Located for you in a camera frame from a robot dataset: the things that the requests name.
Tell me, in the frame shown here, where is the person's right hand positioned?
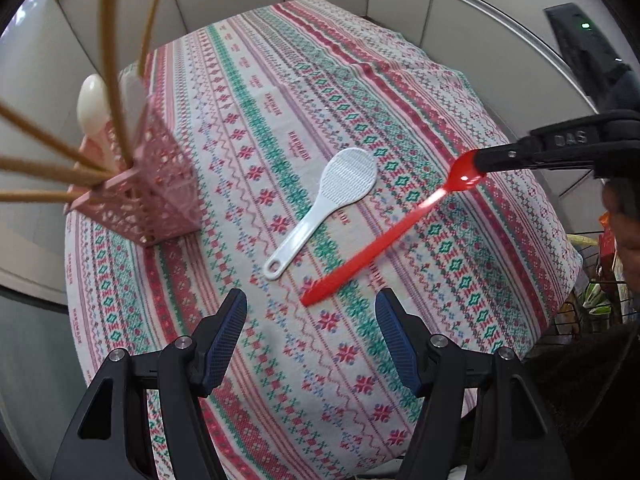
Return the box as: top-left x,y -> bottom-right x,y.
602,175 -> 640,257

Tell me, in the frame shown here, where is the green packet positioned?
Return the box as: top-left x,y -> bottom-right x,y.
579,281 -> 614,317

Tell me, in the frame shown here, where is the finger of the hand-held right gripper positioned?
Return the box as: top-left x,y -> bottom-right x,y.
472,110 -> 640,181

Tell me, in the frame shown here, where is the pink plastic utensil basket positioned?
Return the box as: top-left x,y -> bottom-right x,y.
63,104 -> 201,247

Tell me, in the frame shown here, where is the red plastic spoon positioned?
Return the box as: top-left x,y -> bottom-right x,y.
300,152 -> 489,308

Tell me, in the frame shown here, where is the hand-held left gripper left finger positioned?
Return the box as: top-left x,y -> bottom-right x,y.
50,288 -> 248,480

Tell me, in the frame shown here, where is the translucent white utensil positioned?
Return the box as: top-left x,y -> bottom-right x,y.
117,70 -> 151,157

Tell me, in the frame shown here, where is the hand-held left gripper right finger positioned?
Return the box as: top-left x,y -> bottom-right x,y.
375,287 -> 588,480

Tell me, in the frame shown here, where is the wooden chopstick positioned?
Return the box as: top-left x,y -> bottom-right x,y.
0,156 -> 119,184
0,102 -> 109,174
0,188 -> 77,205
100,0 -> 137,167
138,0 -> 174,74

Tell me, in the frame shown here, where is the white plastic spoon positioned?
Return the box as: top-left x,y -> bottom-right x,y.
76,73 -> 114,142

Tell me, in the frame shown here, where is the white rice paddle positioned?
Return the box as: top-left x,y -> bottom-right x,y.
263,147 -> 379,281

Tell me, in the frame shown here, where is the orange packet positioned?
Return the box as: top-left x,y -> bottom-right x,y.
598,211 -> 619,257

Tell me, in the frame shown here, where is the metal wire rack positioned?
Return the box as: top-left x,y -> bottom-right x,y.
554,232 -> 637,346

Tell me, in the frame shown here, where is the white drawer with metal rail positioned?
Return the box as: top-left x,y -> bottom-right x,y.
419,0 -> 640,202

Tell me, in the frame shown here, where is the patterned red green tablecloth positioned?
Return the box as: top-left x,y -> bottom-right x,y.
64,0 -> 584,480

